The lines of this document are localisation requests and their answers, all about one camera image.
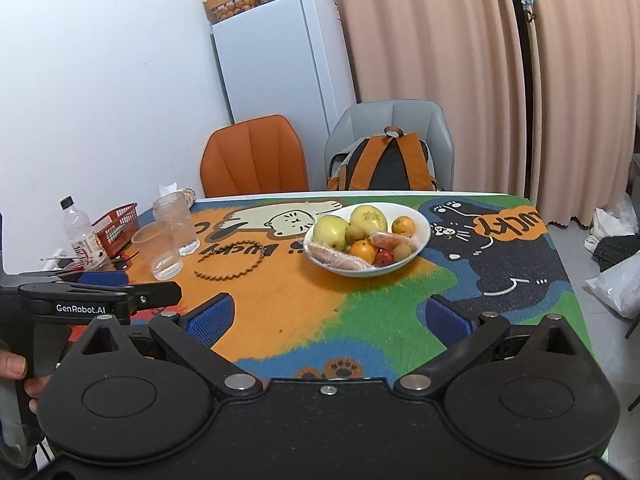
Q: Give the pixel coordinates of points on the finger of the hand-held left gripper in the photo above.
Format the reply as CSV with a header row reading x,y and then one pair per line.
x,y
155,295
102,278

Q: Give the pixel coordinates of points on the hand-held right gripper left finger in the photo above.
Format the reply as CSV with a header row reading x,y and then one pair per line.
x,y
210,319

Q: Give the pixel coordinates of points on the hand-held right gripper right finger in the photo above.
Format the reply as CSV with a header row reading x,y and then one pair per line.
x,y
446,317

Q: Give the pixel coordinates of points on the brown longan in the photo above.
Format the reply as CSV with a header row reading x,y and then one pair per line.
x,y
355,233
403,251

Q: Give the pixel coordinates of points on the small red fruit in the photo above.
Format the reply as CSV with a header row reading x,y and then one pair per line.
x,y
383,258

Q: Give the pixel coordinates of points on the white ceramic bowl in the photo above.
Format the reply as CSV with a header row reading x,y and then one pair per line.
x,y
420,232

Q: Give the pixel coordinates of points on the sausage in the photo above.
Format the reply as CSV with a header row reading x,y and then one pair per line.
x,y
385,240
330,256

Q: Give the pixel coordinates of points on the orange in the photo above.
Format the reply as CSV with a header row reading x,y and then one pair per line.
x,y
403,225
363,251

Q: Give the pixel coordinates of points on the yellow mango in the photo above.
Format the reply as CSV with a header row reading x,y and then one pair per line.
x,y
369,217

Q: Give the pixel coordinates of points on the person's left hand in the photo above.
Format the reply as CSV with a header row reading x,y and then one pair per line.
x,y
12,366

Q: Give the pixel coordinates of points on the brown wavy headband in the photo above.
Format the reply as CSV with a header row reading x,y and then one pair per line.
x,y
220,276

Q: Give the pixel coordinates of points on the clear ribbed glass cup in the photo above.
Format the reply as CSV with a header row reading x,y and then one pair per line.
x,y
157,250
177,220

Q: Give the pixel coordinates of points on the clear plastic bottle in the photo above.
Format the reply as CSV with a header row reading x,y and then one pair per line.
x,y
82,237

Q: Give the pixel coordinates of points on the red plastic basket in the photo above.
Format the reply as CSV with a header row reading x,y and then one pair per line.
x,y
117,227

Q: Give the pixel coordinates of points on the white tissue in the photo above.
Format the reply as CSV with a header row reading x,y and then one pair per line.
x,y
167,188

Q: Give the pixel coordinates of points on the orange and black backpack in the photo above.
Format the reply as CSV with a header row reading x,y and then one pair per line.
x,y
385,165

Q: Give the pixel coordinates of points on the orange chair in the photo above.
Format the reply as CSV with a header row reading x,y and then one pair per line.
x,y
250,155

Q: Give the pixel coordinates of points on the white plastic bag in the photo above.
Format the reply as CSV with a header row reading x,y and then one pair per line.
x,y
620,285

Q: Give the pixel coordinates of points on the dark clothing pile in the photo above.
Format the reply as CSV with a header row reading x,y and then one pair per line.
x,y
617,252

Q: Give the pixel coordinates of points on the clear plastic bag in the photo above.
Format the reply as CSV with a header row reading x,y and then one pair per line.
x,y
610,220

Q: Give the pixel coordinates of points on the grey chair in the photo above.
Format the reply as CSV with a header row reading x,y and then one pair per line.
x,y
380,115

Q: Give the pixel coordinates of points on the grey sofa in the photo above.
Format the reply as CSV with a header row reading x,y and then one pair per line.
x,y
636,175

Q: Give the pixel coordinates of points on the white fridge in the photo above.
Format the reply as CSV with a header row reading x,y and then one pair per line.
x,y
280,60

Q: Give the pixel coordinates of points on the pink curtain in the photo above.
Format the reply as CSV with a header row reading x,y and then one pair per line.
x,y
585,85
425,35

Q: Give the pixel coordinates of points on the clear container of round fruit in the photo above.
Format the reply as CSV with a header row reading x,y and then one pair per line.
x,y
232,10

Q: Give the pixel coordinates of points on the black metal frame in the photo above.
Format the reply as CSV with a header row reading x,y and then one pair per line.
x,y
634,322

